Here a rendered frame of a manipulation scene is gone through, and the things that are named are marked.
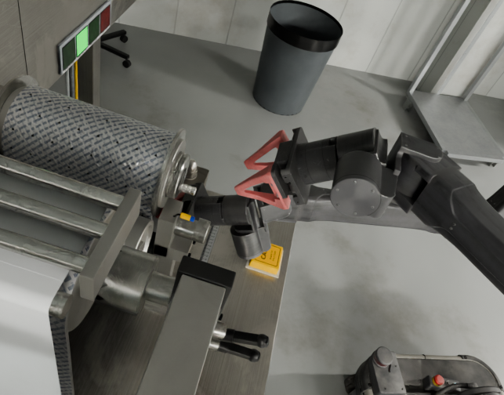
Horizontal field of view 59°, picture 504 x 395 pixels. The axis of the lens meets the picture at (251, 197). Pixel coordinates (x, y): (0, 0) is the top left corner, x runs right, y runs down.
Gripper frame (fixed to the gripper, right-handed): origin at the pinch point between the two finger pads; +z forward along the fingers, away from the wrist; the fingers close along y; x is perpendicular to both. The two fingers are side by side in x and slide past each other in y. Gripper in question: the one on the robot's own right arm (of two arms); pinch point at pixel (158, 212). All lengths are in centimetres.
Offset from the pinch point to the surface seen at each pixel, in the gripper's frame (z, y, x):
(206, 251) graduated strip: -1.4, 6.7, -19.9
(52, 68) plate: 21.0, 18.3, 25.1
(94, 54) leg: 51, 72, 6
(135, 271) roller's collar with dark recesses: -20.2, -31.8, 23.0
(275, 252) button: -16.3, 11.0, -25.8
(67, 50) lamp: 19.5, 23.3, 26.3
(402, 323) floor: -42, 67, -148
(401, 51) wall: -50, 302, -125
